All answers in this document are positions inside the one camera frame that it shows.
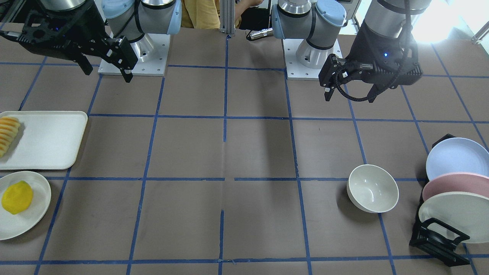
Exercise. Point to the white round plate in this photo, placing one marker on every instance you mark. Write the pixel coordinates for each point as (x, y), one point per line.
(12, 225)

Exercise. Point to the person in yellow shirt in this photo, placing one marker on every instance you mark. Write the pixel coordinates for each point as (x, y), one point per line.
(205, 14)

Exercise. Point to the white rectangular tray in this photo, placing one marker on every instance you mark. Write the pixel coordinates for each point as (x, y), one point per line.
(47, 140)

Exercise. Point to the sliced mango pieces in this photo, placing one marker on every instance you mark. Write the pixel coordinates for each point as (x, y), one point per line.
(9, 128)

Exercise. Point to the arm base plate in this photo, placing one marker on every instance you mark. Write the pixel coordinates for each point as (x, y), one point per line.
(298, 65)
(152, 50)

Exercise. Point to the black dish rack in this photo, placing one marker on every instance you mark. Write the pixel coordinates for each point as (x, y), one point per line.
(435, 244)

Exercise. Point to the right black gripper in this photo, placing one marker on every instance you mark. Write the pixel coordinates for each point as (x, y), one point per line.
(93, 27)

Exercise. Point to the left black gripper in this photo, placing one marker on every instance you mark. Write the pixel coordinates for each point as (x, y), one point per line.
(363, 45)

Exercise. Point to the yellow lemon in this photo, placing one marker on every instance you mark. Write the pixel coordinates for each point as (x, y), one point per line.
(17, 198)

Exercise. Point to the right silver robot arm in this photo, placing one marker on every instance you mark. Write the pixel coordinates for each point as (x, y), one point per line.
(119, 33)

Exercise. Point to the white bowl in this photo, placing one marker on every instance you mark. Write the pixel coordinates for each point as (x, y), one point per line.
(372, 189)

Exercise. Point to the aluminium frame post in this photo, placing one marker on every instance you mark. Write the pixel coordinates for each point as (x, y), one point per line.
(227, 17)

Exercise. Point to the white plate in rack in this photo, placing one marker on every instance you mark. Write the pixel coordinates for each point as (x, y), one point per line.
(464, 211)

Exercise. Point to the light blue plate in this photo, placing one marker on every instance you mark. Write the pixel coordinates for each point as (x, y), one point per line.
(456, 155)

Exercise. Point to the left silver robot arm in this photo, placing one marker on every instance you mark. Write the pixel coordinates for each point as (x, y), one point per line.
(319, 24)

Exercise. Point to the pink plate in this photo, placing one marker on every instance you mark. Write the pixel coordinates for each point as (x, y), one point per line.
(457, 182)

